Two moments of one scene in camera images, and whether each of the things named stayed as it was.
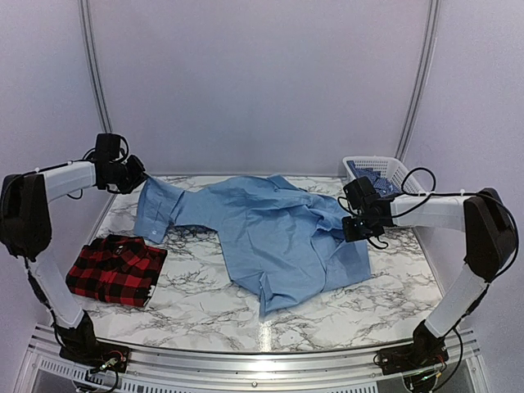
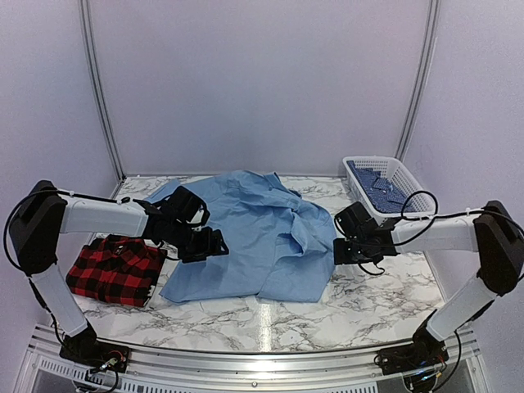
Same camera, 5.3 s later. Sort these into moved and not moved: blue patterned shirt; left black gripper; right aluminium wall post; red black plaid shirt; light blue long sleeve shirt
Moved: left black gripper; light blue long sleeve shirt
Not moved: right aluminium wall post; blue patterned shirt; red black plaid shirt
